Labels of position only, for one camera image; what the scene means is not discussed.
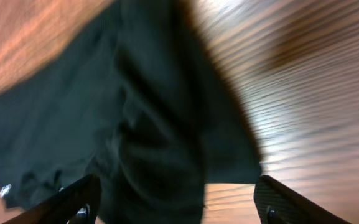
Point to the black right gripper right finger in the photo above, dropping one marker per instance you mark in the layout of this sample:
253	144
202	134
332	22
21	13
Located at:
278	204

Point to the black t-shirt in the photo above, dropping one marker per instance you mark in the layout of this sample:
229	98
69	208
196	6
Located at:
134	100

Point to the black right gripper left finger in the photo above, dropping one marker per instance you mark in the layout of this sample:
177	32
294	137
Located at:
76	204

